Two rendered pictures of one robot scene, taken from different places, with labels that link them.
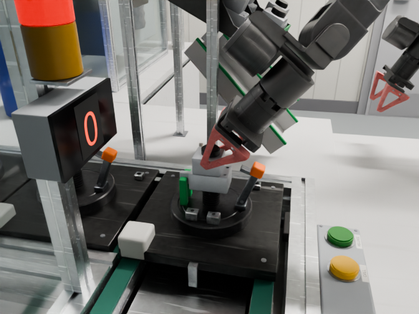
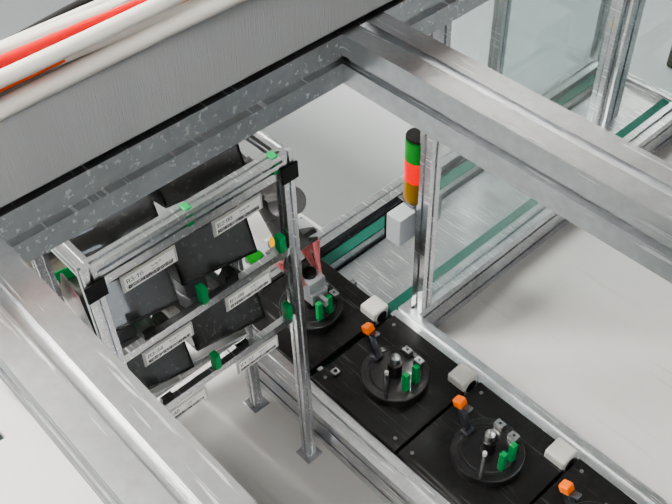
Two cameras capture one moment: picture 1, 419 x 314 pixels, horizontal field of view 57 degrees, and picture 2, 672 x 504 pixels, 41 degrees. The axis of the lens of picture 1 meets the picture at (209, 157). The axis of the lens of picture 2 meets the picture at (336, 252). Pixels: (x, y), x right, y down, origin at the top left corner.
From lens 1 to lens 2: 206 cm
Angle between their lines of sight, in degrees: 99
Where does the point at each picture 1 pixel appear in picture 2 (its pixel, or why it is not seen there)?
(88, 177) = (380, 377)
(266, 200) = (265, 300)
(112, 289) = (402, 299)
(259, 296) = (330, 259)
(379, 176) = not seen: hidden behind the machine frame
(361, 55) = not seen: outside the picture
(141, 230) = (371, 302)
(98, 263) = (403, 316)
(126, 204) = (363, 346)
